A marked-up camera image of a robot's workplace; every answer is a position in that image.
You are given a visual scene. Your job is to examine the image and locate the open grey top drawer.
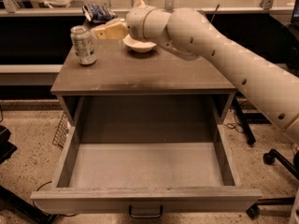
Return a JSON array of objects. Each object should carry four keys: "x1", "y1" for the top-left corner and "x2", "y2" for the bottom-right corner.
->
[{"x1": 31, "y1": 95, "x2": 261, "y2": 214}]

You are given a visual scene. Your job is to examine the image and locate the black table leg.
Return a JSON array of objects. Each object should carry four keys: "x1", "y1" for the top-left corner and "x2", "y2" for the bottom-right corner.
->
[{"x1": 232, "y1": 98, "x2": 256, "y2": 146}]

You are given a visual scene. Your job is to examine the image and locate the black equipment at left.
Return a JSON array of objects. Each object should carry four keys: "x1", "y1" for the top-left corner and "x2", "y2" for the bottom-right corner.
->
[{"x1": 0, "y1": 124, "x2": 60, "y2": 224}]

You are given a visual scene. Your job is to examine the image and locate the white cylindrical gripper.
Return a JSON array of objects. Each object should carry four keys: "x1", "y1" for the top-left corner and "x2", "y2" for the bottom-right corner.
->
[{"x1": 91, "y1": 0, "x2": 165, "y2": 43}]

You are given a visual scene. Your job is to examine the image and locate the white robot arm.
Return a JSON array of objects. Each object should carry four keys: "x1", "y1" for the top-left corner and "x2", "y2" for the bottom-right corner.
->
[{"x1": 92, "y1": 0, "x2": 299, "y2": 144}]

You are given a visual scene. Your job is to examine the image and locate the black office chair base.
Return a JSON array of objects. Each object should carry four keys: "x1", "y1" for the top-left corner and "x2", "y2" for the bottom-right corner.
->
[{"x1": 245, "y1": 148, "x2": 299, "y2": 219}]

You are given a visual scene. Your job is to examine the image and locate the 7up soda can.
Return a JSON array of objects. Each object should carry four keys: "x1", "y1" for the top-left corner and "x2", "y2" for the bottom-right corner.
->
[{"x1": 70, "y1": 25, "x2": 96, "y2": 65}]

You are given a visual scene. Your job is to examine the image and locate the blue chip bag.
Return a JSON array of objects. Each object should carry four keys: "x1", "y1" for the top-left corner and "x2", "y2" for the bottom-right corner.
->
[{"x1": 82, "y1": 4, "x2": 117, "y2": 23}]

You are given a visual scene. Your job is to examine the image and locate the black metal drawer handle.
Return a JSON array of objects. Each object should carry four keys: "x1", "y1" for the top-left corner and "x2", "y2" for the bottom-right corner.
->
[{"x1": 128, "y1": 205, "x2": 164, "y2": 219}]

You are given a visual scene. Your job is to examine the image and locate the black floor cable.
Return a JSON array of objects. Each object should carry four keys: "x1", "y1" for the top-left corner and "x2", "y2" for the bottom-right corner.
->
[{"x1": 223, "y1": 109, "x2": 247, "y2": 134}]

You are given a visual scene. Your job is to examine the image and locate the white paper bowl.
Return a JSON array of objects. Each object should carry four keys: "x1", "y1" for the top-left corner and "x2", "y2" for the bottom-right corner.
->
[{"x1": 122, "y1": 35, "x2": 156, "y2": 53}]

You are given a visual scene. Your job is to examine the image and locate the grey cabinet with top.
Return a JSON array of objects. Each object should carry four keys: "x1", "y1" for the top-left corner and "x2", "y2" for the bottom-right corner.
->
[{"x1": 50, "y1": 10, "x2": 243, "y2": 126}]

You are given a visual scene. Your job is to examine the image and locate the wire mesh rack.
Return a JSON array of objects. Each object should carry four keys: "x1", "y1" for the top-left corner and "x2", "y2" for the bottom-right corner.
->
[{"x1": 52, "y1": 114, "x2": 70, "y2": 148}]

